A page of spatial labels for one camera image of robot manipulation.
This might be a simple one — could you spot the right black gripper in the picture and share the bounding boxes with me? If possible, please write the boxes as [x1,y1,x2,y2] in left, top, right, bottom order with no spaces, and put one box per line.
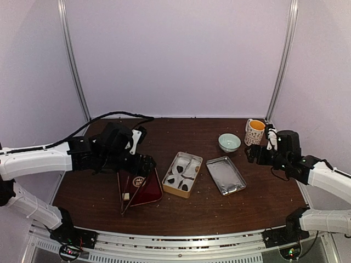
[244,144,290,172]

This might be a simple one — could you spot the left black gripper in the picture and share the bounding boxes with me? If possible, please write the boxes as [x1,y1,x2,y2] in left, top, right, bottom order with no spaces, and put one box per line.
[100,150,156,177]

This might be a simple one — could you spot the bear printed tin lid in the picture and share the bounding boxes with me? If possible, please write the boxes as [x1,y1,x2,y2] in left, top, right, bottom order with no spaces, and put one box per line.
[206,156,247,196]

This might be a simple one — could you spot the tin box with paper cups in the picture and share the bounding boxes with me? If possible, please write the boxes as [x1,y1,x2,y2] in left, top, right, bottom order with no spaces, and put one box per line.
[162,152,203,199]

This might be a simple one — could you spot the metal tongs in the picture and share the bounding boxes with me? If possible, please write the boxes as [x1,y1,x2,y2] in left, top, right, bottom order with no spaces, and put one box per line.
[117,170,154,216]

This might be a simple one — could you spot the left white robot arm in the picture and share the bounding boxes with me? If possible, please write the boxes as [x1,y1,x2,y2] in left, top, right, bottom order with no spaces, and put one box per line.
[1,122,156,243]

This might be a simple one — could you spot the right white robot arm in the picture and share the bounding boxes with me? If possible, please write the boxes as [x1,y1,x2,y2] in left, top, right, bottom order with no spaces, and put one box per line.
[245,129,350,242]

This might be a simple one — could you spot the red lacquer tray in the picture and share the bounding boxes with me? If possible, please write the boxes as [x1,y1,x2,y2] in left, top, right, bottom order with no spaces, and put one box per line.
[117,168,163,208]

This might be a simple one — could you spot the patterned mug orange inside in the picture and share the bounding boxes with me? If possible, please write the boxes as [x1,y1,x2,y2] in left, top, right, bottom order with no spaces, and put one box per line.
[244,119,265,146]

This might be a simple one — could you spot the pale blue ceramic bowl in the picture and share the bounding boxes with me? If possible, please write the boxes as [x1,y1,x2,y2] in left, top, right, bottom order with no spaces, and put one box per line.
[218,133,241,153]

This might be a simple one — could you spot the right circuit board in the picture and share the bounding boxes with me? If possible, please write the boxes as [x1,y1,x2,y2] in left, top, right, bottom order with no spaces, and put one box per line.
[279,247,302,260]

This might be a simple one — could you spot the circuit board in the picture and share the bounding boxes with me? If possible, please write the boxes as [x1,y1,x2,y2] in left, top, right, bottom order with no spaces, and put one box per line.
[279,247,302,260]
[59,244,81,261]

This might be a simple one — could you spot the left circuit board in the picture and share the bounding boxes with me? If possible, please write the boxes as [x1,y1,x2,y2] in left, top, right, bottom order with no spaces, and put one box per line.
[59,244,81,261]

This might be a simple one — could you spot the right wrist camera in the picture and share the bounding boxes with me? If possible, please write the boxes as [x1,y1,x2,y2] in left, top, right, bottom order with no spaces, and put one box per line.
[265,124,278,150]

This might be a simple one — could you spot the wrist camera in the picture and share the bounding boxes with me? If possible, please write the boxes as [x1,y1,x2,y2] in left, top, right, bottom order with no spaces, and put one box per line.
[125,126,147,155]
[265,124,278,150]

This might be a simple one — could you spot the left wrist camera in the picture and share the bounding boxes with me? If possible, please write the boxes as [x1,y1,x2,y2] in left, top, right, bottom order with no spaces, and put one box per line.
[125,126,147,155]

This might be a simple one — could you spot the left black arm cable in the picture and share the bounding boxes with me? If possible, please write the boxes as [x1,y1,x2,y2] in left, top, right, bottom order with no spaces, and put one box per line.
[0,111,155,154]

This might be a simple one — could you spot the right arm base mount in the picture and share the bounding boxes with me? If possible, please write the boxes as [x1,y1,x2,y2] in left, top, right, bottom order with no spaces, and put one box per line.
[262,207,309,248]

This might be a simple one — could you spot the front aluminium rail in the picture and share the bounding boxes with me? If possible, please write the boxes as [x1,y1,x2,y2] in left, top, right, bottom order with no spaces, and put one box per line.
[26,216,338,263]

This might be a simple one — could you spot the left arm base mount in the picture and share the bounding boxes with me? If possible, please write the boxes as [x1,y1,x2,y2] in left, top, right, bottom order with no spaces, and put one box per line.
[48,207,98,249]

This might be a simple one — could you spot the right aluminium frame post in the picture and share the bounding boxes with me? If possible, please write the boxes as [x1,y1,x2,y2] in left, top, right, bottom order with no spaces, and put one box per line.
[265,0,299,123]

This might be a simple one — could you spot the aluminium frame post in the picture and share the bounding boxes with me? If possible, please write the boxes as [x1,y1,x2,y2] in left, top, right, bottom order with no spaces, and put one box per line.
[265,0,299,123]
[57,0,91,121]

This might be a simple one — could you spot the left aluminium frame post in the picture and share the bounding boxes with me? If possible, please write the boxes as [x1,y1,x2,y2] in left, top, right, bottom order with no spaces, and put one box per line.
[57,0,91,121]

